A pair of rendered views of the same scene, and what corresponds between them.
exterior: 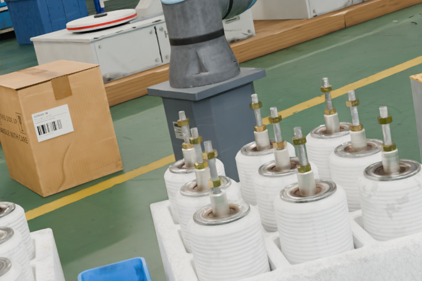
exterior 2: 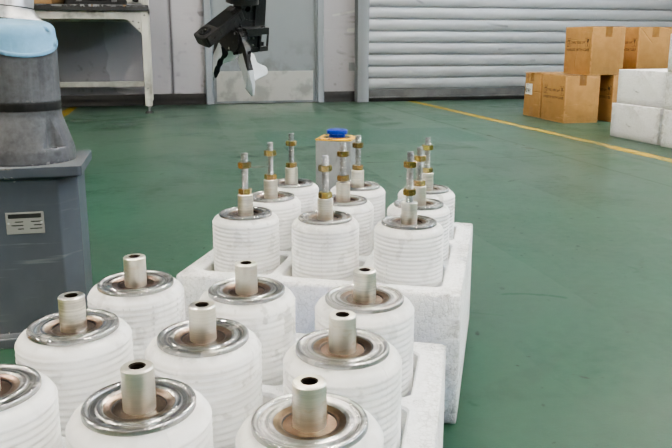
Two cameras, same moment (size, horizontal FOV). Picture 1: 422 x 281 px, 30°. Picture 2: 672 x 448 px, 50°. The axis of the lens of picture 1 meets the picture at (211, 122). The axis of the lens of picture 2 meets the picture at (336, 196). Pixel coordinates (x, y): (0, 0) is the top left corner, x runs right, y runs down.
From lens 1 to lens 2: 119 cm
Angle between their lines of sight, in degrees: 67
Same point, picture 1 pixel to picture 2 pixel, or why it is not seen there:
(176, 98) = (28, 179)
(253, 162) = (288, 207)
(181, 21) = (36, 80)
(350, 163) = (375, 194)
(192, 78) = (50, 153)
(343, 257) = (461, 249)
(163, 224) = not seen: hidden behind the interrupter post
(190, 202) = (345, 228)
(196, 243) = (422, 247)
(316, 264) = (459, 256)
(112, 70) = not seen: outside the picture
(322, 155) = (304, 202)
